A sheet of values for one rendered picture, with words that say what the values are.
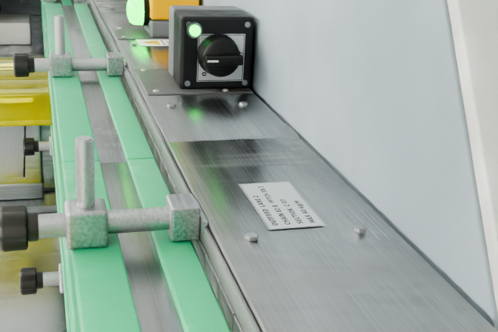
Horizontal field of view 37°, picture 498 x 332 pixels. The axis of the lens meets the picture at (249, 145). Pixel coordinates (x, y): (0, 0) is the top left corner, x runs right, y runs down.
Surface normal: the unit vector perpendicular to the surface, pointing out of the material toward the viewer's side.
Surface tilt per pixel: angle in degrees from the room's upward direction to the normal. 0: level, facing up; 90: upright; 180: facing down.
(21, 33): 90
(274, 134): 90
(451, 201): 0
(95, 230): 90
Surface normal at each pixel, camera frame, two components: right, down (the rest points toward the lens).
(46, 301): 0.05, -0.95
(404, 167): -0.96, 0.04
